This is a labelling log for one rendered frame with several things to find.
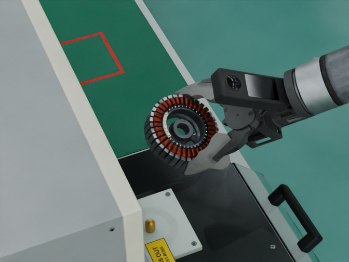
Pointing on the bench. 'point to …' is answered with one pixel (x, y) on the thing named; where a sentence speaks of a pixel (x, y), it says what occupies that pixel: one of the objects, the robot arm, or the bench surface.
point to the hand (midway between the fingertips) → (177, 131)
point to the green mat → (94, 89)
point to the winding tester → (56, 156)
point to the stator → (202, 128)
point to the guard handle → (278, 196)
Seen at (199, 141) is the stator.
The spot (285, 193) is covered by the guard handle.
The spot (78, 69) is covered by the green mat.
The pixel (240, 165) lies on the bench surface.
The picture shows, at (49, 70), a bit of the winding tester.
